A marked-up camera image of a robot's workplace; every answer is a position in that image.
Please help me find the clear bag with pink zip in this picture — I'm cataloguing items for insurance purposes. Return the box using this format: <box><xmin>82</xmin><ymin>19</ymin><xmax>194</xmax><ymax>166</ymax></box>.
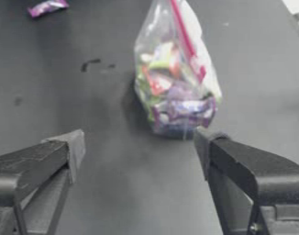
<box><xmin>133</xmin><ymin>0</ymin><xmax>223</xmax><ymax>140</ymax></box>

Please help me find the purple candy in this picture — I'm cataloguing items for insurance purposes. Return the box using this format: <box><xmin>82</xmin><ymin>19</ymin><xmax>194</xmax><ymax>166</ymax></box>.
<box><xmin>27</xmin><ymin>0</ymin><xmax>71</xmax><ymax>18</ymax></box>

